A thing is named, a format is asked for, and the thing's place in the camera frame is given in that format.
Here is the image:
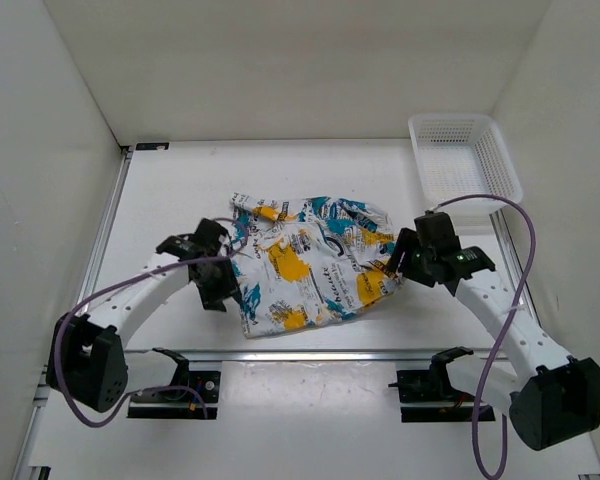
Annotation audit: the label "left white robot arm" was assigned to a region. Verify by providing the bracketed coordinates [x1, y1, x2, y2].
[46, 218, 248, 428]

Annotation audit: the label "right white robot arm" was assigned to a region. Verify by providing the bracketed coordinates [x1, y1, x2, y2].
[388, 212, 600, 451]

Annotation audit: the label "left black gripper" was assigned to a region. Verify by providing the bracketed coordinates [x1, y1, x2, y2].
[192, 255, 243, 312]

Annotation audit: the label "colourful printed shorts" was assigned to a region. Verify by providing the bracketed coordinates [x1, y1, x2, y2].
[230, 193, 402, 339]

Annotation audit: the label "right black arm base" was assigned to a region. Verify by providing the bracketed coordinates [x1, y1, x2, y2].
[387, 346, 475, 423]

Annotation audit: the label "black corner bracket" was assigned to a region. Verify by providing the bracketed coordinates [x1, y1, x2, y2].
[135, 142, 170, 151]

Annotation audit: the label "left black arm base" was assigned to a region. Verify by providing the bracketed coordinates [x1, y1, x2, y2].
[126, 348, 221, 420]

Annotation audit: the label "white plastic basket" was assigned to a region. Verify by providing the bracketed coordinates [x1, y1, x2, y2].
[408, 113, 523, 207]

